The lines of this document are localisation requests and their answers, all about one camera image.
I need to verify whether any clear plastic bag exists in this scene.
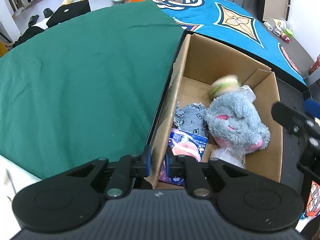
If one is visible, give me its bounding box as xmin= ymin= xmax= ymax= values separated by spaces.
xmin=210 ymin=142 xmax=246 ymax=168

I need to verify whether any blue patterned fabric pouch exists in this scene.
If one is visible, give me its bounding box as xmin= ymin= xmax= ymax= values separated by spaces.
xmin=173 ymin=102 xmax=208 ymax=137

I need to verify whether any grey plush mouse toy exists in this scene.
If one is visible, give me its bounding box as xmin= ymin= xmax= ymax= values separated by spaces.
xmin=204 ymin=92 xmax=271 ymax=153

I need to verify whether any plush hamburger toy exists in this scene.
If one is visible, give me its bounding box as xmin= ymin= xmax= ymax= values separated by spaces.
xmin=210 ymin=75 xmax=240 ymax=99

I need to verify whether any cardboard box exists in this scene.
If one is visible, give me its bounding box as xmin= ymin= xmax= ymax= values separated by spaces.
xmin=147 ymin=33 xmax=283 ymax=187

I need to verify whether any white soft bundle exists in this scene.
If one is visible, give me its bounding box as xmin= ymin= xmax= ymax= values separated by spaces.
xmin=239 ymin=85 xmax=256 ymax=103

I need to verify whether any green cup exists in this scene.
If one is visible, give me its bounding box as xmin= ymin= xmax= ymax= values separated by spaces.
xmin=284 ymin=28 xmax=293 ymax=38

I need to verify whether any white plastic jar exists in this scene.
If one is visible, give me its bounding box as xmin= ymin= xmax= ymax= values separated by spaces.
xmin=271 ymin=18 xmax=290 ymax=30

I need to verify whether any green cloth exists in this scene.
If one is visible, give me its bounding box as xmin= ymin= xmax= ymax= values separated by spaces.
xmin=1 ymin=1 xmax=183 ymax=179

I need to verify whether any blue patterned blanket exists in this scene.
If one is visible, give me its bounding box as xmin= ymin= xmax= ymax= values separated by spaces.
xmin=151 ymin=0 xmax=320 ymax=218

